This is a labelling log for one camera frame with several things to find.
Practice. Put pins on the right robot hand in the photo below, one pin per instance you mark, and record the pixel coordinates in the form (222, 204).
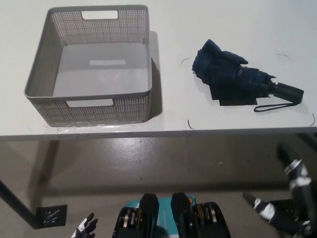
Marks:
(298, 181)

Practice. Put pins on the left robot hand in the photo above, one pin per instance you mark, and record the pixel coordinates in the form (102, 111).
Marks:
(85, 225)

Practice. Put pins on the navy umbrella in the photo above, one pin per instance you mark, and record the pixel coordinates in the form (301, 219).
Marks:
(223, 67)

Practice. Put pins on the black tape patch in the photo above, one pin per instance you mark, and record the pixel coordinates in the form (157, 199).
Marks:
(237, 101)

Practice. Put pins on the clear tape strip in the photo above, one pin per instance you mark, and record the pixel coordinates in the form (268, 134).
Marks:
(104, 126)

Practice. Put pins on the grey perforated plastic basket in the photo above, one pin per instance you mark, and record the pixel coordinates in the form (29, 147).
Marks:
(99, 81)

